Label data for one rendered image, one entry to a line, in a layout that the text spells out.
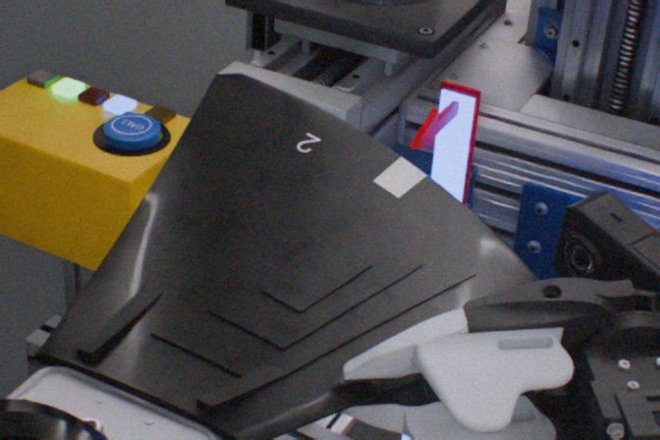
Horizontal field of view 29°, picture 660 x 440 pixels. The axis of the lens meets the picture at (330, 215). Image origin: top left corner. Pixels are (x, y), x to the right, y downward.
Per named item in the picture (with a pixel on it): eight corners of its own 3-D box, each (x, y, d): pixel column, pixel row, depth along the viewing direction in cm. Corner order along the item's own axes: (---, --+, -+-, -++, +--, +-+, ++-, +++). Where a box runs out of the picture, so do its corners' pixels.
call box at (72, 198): (-37, 236, 99) (-52, 114, 93) (48, 180, 107) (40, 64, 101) (134, 304, 93) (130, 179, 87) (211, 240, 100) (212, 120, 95)
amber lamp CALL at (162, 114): (142, 120, 95) (142, 113, 94) (156, 110, 96) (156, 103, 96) (162, 127, 94) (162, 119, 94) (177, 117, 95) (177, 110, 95)
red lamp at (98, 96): (77, 101, 96) (76, 93, 96) (91, 91, 98) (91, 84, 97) (96, 107, 96) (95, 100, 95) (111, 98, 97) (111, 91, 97)
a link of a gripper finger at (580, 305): (476, 302, 52) (683, 302, 53) (467, 276, 53) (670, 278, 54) (455, 384, 55) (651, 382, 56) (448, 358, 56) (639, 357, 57)
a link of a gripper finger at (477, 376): (370, 410, 48) (604, 407, 50) (348, 302, 53) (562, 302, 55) (358, 465, 50) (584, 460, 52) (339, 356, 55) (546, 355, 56)
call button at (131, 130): (92, 147, 92) (91, 126, 91) (126, 125, 95) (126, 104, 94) (137, 163, 90) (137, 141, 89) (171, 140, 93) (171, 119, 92)
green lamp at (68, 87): (51, 92, 97) (50, 85, 97) (66, 83, 99) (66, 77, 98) (70, 98, 97) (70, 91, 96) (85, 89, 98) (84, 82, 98)
